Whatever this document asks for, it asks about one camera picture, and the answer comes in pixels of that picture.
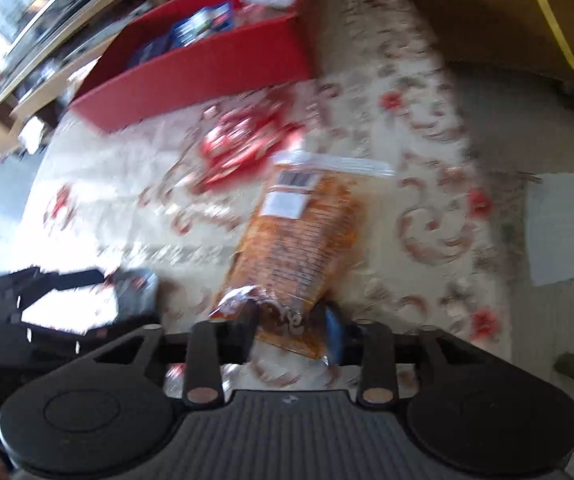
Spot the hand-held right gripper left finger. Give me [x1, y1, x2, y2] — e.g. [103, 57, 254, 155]
[90, 304, 259, 407]

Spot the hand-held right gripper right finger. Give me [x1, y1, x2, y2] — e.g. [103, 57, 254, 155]
[323, 304, 489, 408]

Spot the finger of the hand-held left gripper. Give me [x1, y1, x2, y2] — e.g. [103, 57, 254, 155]
[0, 266, 107, 311]
[11, 316, 161, 349]

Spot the clear orange snack packet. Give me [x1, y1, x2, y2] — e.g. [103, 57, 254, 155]
[209, 149, 398, 362]

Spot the red cardboard box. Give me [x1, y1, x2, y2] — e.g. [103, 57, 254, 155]
[69, 0, 319, 136]

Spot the blue wafer biscuit packet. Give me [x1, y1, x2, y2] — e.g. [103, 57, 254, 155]
[127, 35, 178, 69]

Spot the blue clear snack packet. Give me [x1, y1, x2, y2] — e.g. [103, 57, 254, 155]
[169, 2, 236, 49]

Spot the wooden television stand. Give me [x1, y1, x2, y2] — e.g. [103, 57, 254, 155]
[0, 0, 168, 152]

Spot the floral tablecloth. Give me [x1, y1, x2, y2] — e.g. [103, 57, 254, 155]
[0, 0, 518, 401]

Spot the white paper sheet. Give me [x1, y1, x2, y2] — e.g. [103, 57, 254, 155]
[524, 172, 574, 289]

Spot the brown cardboard box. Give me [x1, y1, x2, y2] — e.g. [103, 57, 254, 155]
[402, 0, 574, 93]

